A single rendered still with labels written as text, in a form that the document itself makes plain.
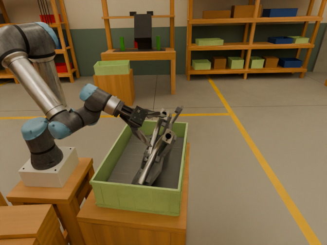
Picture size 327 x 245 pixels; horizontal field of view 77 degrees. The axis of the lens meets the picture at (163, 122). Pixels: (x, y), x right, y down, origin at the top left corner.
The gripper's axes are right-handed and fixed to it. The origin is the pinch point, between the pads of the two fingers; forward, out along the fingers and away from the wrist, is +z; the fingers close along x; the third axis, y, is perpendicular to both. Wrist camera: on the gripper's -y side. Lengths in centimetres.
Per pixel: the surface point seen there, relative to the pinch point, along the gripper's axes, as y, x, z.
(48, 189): -35, -45, -33
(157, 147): -11.0, -4.5, 3.9
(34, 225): -12, -55, -27
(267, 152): -140, 76, 157
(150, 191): -7.3, -24.1, 9.2
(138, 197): -12.7, -28.7, 6.3
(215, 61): -349, 316, 100
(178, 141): -48, 12, 21
